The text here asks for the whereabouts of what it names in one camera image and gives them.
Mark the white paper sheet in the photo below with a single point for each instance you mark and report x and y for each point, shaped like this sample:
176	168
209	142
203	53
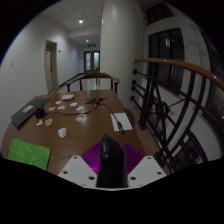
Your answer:
124	120

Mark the small white wrapped candy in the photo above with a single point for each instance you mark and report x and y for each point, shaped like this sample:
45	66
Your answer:
73	104
80	108
61	107
58	102

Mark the closed black laptop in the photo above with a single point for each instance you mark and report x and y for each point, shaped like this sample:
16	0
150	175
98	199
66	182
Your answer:
30	110

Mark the green exit sign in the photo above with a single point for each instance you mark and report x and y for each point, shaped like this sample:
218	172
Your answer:
91	45

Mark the dark transom window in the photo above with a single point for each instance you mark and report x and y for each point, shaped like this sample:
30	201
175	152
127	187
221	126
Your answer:
159	12

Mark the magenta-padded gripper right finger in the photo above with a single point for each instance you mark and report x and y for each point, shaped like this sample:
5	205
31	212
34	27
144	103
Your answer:
146	170

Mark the dark multi-pane window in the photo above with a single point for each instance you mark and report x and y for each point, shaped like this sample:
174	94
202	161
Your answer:
166	56

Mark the green mouse pad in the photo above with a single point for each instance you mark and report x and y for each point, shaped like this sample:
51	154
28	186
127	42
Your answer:
28	153

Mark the crumpled white wrapper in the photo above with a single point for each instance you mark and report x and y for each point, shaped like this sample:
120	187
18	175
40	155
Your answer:
62	132

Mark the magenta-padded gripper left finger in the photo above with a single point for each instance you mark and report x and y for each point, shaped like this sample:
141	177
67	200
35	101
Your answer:
78	170

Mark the small white box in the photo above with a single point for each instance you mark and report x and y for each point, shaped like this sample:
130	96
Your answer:
67	97

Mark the black computer mouse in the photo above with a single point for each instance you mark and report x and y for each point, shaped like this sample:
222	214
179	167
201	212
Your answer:
111	163

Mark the small black cup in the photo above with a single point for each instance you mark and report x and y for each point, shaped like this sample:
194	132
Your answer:
40	112

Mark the white wall switch plate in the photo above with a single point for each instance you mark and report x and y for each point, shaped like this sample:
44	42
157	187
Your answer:
12	62

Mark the small tan wrapped candy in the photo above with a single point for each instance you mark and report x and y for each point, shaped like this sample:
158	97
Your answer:
51	108
39	122
48	122

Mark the wooden armchair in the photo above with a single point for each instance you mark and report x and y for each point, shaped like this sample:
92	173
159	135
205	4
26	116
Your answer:
96	75

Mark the open side doorway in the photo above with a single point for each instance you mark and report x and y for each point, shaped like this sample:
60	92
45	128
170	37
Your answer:
50	66

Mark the black railing with wooden handrail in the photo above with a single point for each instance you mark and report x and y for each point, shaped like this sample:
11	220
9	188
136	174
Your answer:
173	63

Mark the glazed double door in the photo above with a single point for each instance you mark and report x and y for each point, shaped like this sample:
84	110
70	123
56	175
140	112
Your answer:
91	61

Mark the black pen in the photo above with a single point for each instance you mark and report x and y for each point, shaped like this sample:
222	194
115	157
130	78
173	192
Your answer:
120	127

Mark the round ceiling lights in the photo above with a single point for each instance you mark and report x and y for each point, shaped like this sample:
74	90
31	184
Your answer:
80	21

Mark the red and white wrapper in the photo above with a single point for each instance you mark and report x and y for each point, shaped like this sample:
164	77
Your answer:
80	117

